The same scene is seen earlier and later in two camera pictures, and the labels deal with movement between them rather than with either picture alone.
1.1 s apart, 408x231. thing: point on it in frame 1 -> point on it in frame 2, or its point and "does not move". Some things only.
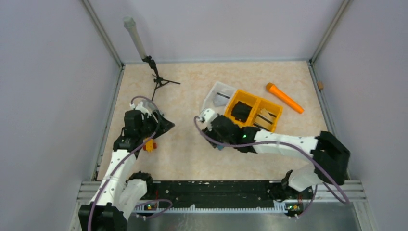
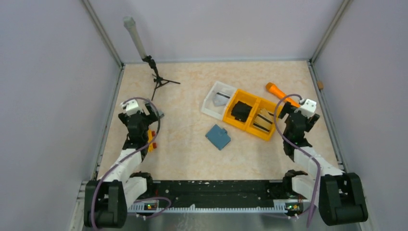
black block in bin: x=240 y=111 does not move
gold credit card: x=264 y=119 does not move
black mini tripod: x=159 y=81 does not move
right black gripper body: x=214 y=134 -> x=287 y=109
